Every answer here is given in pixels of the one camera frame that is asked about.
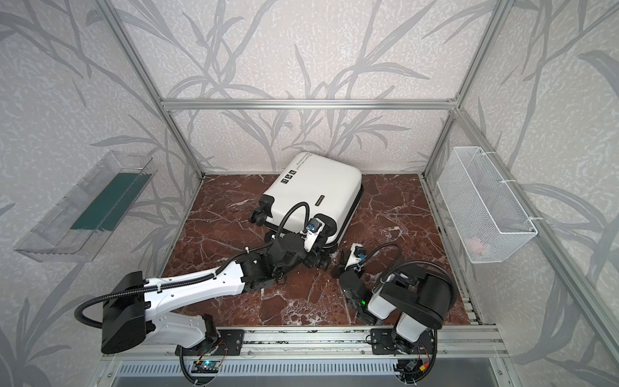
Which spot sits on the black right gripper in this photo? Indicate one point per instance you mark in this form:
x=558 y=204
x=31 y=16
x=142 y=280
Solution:
x=348 y=271

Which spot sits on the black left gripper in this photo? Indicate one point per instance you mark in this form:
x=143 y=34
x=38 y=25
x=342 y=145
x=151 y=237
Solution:
x=306 y=254

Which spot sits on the white hard-shell suitcase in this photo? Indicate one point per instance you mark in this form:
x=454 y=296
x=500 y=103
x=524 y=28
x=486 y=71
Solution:
x=311 y=186

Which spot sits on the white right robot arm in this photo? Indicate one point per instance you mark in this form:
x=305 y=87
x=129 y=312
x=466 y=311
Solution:
x=423 y=292

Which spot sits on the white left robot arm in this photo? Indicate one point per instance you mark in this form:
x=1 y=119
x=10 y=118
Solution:
x=141 y=310

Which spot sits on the green circuit board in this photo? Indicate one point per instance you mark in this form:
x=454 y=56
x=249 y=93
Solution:
x=206 y=367

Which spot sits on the pink object in basket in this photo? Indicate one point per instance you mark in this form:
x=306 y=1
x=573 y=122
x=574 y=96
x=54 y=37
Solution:
x=477 y=246

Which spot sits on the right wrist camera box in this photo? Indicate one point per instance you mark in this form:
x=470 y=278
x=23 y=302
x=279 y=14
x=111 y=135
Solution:
x=356 y=257

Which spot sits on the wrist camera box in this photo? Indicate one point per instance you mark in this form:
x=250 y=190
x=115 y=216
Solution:
x=356 y=257
x=314 y=235

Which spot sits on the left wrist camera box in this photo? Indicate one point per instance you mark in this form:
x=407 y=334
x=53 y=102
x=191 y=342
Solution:
x=314 y=235

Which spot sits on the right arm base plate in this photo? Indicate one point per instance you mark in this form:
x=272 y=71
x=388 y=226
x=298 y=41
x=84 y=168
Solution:
x=385 y=341

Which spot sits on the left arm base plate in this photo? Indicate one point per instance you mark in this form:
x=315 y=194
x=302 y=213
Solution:
x=227 y=341

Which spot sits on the right circuit board with wires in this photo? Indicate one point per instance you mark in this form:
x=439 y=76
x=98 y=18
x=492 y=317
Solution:
x=414 y=368

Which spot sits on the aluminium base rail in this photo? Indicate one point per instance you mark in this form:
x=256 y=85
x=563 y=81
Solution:
x=355 y=342

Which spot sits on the white wire basket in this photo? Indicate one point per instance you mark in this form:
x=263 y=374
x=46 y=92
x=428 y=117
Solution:
x=481 y=203

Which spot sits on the clear plastic wall shelf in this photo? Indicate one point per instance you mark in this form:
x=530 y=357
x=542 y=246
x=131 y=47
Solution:
x=77 y=228

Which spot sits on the aluminium frame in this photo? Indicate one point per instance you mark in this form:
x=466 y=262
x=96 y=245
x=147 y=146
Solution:
x=599 y=316

